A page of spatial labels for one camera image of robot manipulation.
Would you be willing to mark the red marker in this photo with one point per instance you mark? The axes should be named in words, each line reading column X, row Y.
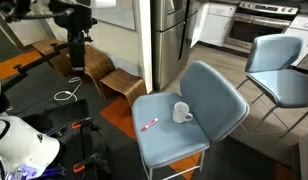
column 148, row 125

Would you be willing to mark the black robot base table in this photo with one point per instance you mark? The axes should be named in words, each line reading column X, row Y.
column 77, row 144

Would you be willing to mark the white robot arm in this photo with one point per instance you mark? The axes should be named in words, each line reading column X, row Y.
column 25, row 153

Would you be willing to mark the white mug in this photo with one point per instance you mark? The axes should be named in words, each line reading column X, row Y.
column 181, row 113

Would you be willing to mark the curved wooden stool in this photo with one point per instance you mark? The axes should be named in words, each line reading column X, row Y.
column 97, row 65
column 129, row 85
column 61, row 62

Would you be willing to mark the blue padded chair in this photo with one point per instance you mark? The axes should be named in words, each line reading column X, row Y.
column 217, row 108

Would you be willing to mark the stainless steel refrigerator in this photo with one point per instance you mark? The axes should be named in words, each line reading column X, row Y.
column 172, row 24

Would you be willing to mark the orange black clamp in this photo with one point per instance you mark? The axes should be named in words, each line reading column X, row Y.
column 96, row 160
column 85, row 121

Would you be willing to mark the white kitchen cabinet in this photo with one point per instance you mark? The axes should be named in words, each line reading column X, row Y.
column 213, row 23

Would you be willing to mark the stainless steel oven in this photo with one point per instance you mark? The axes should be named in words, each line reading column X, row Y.
column 254, row 18

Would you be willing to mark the black camera tripod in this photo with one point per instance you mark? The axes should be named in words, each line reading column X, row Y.
column 73, row 15

